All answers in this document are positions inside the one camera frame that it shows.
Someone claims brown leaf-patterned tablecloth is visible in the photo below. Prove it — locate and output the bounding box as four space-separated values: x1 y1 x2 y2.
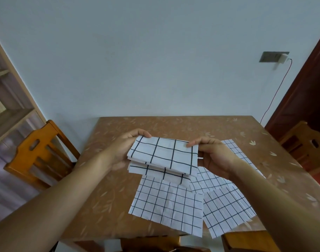
61 116 320 242

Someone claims dark brown wooden door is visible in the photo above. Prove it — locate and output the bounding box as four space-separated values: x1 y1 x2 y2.
264 26 320 145

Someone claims orange wooden chair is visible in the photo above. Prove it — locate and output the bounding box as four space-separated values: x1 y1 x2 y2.
221 230 281 252
3 120 81 191
278 121 320 177

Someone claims small-grid white cloth piece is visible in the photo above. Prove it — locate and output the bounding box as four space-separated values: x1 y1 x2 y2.
203 185 257 239
128 175 204 238
189 139 266 194

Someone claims person's left hand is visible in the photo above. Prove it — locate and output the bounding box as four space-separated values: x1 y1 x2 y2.
107 128 152 171

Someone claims person's right forearm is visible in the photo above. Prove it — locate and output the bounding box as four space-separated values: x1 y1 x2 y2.
229 157 320 252

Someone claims person's right hand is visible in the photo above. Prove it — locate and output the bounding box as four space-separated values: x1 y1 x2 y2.
186 136 241 180

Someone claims wooden shelf unit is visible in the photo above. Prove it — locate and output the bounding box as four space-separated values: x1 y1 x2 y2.
0 31 47 150

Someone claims grey wall socket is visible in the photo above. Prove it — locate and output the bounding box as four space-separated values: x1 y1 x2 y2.
259 51 290 63

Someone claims person's left forearm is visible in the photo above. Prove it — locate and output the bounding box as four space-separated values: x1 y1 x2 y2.
0 149 116 252

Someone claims large-grid white cloth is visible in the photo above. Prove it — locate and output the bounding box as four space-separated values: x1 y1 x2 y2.
126 135 200 189

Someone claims red cable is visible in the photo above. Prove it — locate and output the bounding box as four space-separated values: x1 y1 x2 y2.
259 58 293 126

